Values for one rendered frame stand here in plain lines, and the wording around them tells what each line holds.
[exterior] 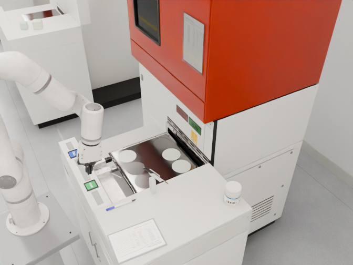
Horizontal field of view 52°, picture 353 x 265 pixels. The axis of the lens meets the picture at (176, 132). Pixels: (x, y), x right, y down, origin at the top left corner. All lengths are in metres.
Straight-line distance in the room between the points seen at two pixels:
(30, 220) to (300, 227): 1.93
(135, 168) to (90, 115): 0.58
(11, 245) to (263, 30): 1.43
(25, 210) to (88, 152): 0.39
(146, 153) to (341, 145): 1.81
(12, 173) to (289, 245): 1.98
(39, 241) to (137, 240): 0.47
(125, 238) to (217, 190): 0.48
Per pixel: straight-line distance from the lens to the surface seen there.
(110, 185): 1.87
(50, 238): 1.76
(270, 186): 2.41
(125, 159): 1.97
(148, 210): 1.63
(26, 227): 1.81
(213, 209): 1.63
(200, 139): 1.84
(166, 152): 1.99
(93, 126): 1.45
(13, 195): 1.64
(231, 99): 1.67
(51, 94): 1.34
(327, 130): 3.29
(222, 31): 1.47
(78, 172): 1.85
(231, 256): 1.87
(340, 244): 2.93
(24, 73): 1.30
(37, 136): 3.76
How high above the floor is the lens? 2.22
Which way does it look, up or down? 39 degrees down
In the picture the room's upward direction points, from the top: straight up
